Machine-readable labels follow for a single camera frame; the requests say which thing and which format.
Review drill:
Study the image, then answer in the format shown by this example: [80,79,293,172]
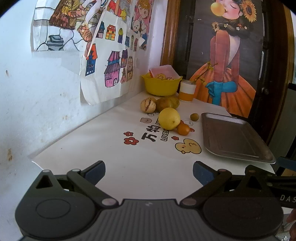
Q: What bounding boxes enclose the girl poster painting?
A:
[187,0,264,118]

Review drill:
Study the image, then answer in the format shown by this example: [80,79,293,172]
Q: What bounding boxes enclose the fruits in yellow bowl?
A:
[155,73,173,80]

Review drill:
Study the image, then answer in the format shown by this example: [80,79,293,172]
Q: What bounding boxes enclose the yellow lemon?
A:
[158,108,181,131]

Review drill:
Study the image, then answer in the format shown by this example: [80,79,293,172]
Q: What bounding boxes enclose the small orange kumquat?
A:
[177,123,190,136]

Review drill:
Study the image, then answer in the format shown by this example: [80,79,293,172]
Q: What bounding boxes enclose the colourful houses drawing paper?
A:
[80,1,154,105]

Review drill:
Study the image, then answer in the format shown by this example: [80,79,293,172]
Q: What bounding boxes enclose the orange white cup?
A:
[178,80,196,102]

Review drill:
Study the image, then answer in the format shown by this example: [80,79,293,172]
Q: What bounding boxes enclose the yellow plastic bowl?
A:
[141,73,182,97]

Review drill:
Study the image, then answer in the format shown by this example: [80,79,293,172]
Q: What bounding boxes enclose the silver metal tray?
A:
[201,113,276,164]

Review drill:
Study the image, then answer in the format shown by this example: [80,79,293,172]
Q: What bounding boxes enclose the pink paper in bowl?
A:
[149,65,181,79]

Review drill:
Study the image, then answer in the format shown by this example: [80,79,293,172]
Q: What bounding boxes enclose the wooden door frame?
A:
[160,0,181,65]

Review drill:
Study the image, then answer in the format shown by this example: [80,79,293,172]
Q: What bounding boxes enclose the small brown longan fruit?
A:
[190,113,199,121]

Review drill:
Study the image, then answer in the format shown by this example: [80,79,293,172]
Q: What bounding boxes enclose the white printed table mat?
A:
[31,91,276,204]

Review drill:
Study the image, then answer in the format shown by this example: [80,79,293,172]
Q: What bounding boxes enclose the brown-green pear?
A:
[156,97,173,113]
[167,96,180,109]

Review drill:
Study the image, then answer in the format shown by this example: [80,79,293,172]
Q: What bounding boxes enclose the person's right hand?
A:
[287,209,296,241]

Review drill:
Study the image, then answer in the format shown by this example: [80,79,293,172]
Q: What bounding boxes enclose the children's drawing paper upper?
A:
[32,0,108,52]

